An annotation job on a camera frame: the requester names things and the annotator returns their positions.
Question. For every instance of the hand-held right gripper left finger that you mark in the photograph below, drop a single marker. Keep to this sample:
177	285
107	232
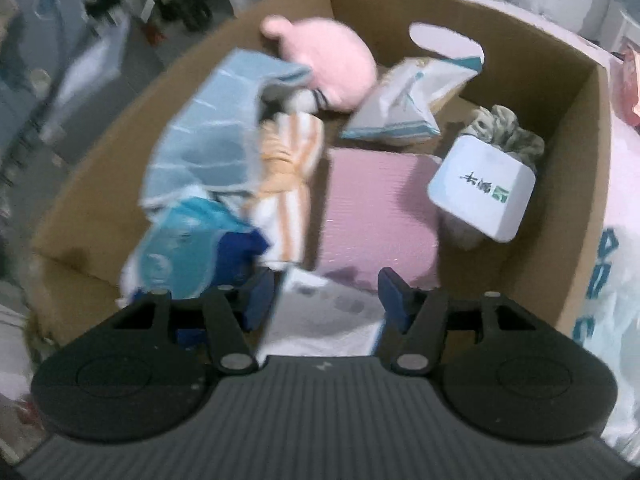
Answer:
257	297

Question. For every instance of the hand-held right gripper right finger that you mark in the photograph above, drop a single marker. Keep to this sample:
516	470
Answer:
392	300

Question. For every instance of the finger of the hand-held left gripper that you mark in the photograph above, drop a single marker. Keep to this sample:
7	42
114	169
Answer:
105	4

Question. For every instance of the blue and white box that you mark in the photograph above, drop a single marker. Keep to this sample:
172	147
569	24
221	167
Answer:
325	320

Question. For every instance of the pink cloth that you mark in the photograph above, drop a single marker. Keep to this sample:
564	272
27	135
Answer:
380	210

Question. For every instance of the blue wet wipes pack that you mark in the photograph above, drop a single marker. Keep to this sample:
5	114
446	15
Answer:
175	255

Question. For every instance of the orange striped socks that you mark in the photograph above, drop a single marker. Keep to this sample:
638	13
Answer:
285	175

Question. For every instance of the white yogurt cup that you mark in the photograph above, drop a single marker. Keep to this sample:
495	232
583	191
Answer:
480	185

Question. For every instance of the light blue towel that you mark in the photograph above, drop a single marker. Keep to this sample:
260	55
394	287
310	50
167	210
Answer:
210	140

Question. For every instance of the white tissue packet blue trim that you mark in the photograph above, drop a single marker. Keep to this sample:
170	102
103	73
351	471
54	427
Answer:
400	105

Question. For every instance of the green patterned scrunchie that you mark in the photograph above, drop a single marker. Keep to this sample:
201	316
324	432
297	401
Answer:
505	130

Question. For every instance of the white blue-printed plastic bag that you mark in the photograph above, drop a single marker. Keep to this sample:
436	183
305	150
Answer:
620	335

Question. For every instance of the pink plush toy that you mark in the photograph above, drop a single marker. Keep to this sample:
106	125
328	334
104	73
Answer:
330	60

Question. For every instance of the brown cardboard box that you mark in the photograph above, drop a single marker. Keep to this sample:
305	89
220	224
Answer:
550	85

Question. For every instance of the pink wet wipes pack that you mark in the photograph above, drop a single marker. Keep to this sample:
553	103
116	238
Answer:
632	90

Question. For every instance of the white water dispenser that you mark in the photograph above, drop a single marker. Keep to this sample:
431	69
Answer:
607	20

